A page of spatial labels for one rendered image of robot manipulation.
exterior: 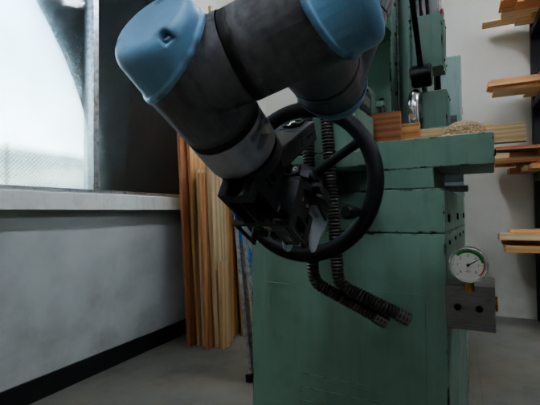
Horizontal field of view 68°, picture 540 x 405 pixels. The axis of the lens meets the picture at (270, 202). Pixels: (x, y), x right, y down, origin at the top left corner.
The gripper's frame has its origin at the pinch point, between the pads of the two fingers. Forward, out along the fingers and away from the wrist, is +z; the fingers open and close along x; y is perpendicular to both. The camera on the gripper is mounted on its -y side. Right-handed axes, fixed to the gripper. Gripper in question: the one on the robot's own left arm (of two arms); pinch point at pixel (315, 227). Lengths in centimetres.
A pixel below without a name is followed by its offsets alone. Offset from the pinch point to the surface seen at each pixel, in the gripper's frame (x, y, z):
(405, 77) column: 1, -68, 37
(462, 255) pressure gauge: 17.2, -7.8, 24.6
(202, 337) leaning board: -123, -6, 146
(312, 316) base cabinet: -13.9, 2.6, 37.6
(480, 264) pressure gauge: 20.0, -6.5, 25.4
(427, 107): 7, -58, 39
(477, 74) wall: 15, -228, 188
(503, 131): 24, -40, 31
